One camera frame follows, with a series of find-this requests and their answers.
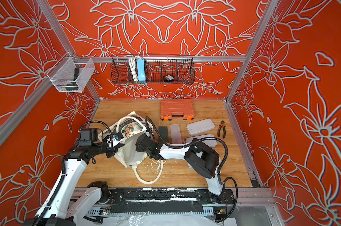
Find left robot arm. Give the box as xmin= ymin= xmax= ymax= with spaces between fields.
xmin=23 ymin=128 xmax=125 ymax=226

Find orange black pliers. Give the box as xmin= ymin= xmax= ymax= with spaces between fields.
xmin=217 ymin=121 xmax=226 ymax=138

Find white coiled cable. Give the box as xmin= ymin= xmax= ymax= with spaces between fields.
xmin=128 ymin=56 xmax=138 ymax=82

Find black wire wall basket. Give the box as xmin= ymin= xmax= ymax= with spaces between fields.
xmin=110 ymin=54 xmax=195 ymax=85

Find grey pencil case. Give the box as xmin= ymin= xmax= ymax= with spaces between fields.
xmin=185 ymin=134 xmax=217 ymax=148
xmin=186 ymin=119 xmax=215 ymax=136

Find translucent plastic pencil box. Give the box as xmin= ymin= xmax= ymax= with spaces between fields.
xmin=170 ymin=124 xmax=183 ymax=144

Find small black round device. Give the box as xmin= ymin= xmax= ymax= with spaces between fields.
xmin=163 ymin=74 xmax=175 ymax=84

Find dark green flashlight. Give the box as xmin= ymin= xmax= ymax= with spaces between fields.
xmin=66 ymin=67 xmax=80 ymax=91

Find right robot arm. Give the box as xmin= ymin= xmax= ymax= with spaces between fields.
xmin=136 ymin=116 xmax=239 ymax=223

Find clear acrylic wall box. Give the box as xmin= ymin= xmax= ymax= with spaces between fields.
xmin=46 ymin=52 xmax=95 ymax=93

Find dark green pencil case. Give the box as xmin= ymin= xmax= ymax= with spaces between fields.
xmin=158 ymin=126 xmax=169 ymax=143

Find orange plastic tool case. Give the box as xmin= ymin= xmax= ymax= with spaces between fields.
xmin=160 ymin=99 xmax=195 ymax=121

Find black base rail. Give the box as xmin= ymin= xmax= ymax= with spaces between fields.
xmin=86 ymin=187 xmax=235 ymax=217

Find white canvas tote bag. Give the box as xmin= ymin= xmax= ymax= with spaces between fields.
xmin=109 ymin=111 xmax=163 ymax=185

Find light blue box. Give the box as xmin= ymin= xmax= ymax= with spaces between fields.
xmin=137 ymin=58 xmax=146 ymax=83

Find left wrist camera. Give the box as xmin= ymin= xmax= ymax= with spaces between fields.
xmin=103 ymin=132 xmax=125 ymax=144

